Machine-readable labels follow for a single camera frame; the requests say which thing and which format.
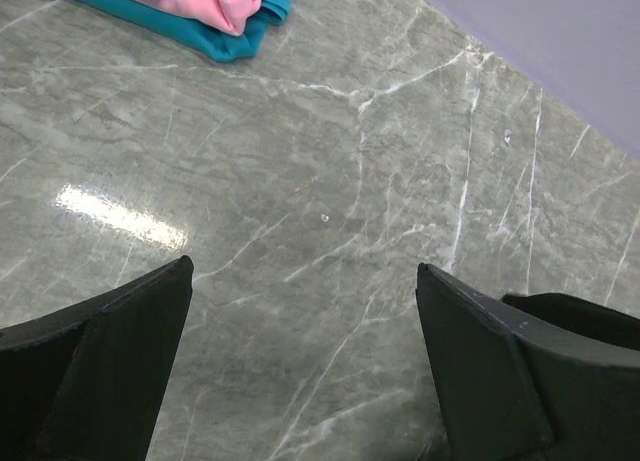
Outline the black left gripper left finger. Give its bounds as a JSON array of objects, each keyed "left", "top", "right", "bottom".
[{"left": 1, "top": 256, "right": 194, "bottom": 460}]

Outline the folded pink t-shirt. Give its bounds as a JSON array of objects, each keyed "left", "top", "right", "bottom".
[{"left": 134, "top": 0, "right": 261, "bottom": 36}]

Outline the folded teal t-shirt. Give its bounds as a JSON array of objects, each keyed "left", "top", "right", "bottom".
[{"left": 73, "top": 0, "right": 292, "bottom": 63}]

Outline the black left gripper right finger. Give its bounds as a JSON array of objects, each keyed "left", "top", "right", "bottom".
[{"left": 416, "top": 264, "right": 639, "bottom": 460}]

